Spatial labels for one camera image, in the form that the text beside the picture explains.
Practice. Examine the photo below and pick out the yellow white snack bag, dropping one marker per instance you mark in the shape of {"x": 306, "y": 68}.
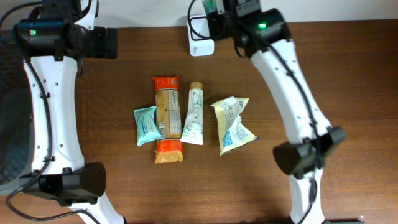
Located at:
{"x": 231, "y": 132}

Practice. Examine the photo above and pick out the white bamboo print tube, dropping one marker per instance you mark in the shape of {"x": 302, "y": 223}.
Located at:
{"x": 193, "y": 127}

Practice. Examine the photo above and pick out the teal tissue packet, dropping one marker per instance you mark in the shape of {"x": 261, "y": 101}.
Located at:
{"x": 147, "y": 130}

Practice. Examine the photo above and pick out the orange cracker package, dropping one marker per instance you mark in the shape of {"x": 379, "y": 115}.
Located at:
{"x": 168, "y": 119}

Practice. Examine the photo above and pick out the small teal green box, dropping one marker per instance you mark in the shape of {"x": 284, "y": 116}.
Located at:
{"x": 210, "y": 6}

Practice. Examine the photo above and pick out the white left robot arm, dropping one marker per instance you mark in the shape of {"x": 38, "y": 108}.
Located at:
{"x": 52, "y": 43}

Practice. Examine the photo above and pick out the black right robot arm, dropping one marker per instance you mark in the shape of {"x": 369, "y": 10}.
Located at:
{"x": 268, "y": 44}

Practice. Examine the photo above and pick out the white barcode scanner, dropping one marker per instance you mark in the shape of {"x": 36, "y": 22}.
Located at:
{"x": 199, "y": 46}

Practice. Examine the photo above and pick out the grey plastic basket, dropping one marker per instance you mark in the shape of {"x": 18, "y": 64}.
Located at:
{"x": 17, "y": 129}

